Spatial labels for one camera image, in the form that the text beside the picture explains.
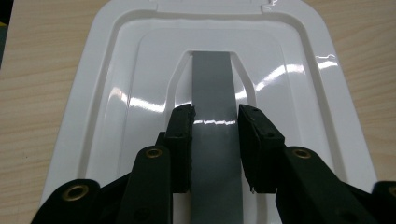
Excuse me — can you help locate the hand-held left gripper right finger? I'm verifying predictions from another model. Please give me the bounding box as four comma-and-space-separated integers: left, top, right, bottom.
237, 104, 287, 195

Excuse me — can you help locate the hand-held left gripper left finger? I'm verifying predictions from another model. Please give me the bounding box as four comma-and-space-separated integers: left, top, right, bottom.
155, 103, 197, 194

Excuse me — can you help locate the white storage box lid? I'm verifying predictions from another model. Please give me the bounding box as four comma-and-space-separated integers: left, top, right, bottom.
40, 0, 378, 224

